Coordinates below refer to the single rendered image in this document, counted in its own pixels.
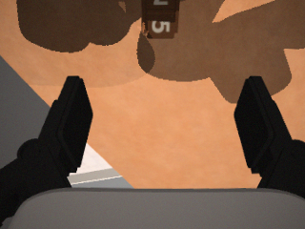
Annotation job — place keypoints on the brown wooden tray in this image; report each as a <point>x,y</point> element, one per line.
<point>144,16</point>

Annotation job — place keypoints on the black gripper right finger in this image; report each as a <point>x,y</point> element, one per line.
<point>268,149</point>

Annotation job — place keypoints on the brown number cube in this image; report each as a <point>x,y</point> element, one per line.
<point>160,23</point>
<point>160,4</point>

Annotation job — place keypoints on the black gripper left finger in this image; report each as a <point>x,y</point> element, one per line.
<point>44,163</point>

